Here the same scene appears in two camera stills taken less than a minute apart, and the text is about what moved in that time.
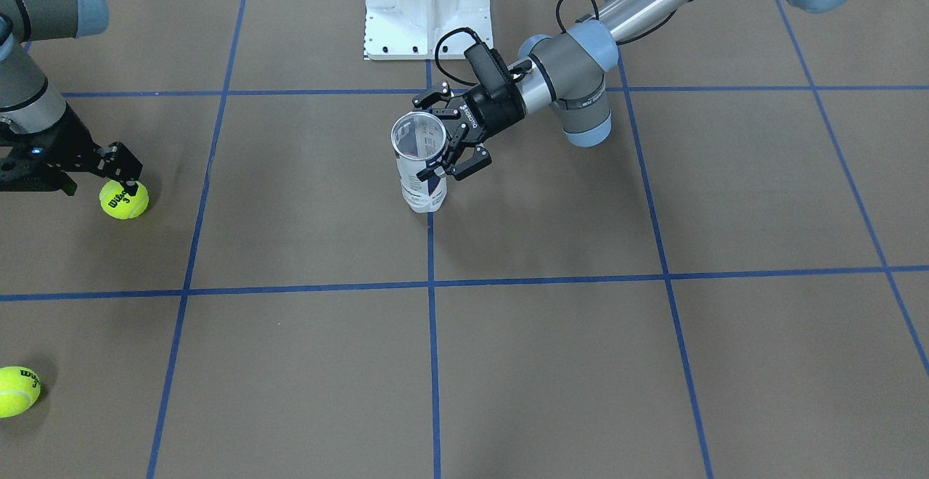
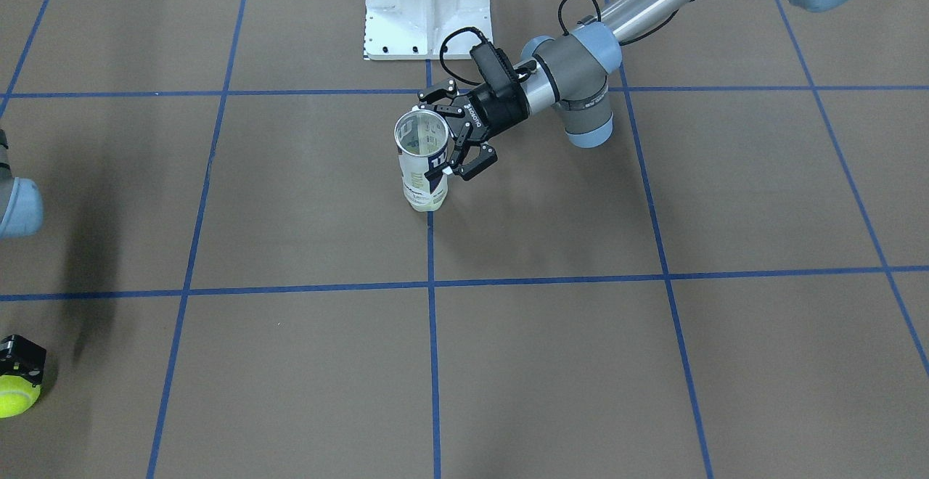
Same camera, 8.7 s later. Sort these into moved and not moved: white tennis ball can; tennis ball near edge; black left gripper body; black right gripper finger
Moved: black right gripper finger
Not moved: black left gripper body; tennis ball near edge; white tennis ball can
